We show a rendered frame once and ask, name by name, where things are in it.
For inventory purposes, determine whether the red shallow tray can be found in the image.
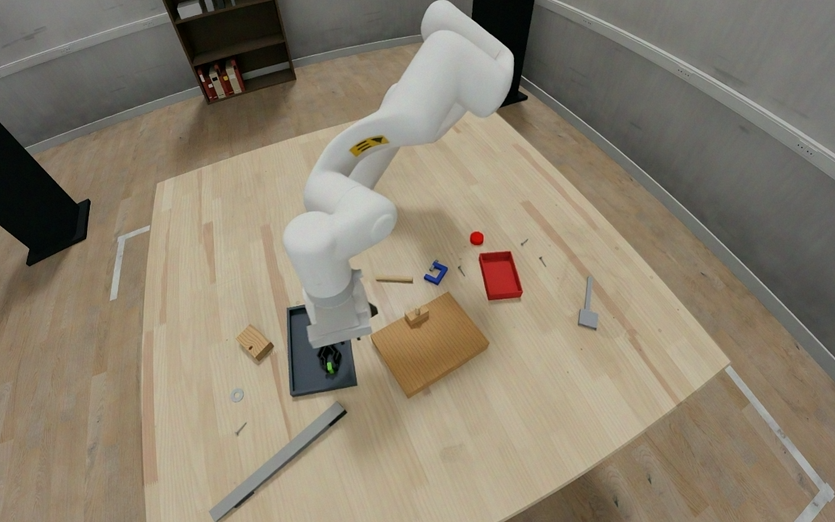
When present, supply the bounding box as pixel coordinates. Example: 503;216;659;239
478;251;523;300

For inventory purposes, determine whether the flat wooden board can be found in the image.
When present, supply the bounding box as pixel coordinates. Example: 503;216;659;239
370;292;490;399

